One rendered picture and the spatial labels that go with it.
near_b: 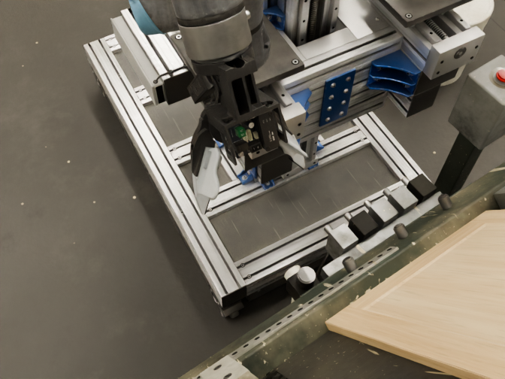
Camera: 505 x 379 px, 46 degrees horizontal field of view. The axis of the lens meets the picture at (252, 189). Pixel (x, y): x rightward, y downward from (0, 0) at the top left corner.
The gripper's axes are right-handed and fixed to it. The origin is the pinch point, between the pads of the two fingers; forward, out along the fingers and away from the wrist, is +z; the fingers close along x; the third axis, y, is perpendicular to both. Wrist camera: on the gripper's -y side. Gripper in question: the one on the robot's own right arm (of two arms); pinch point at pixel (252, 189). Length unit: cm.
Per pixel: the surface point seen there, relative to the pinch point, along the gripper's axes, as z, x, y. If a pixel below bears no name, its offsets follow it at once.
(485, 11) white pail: 46, 150, -117
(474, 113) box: 33, 73, -39
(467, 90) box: 27, 72, -41
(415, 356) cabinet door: 27.7, 12.4, 15.0
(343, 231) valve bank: 44, 29, -35
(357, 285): 39.5, 19.9, -13.6
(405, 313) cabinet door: 33.2, 19.2, 3.1
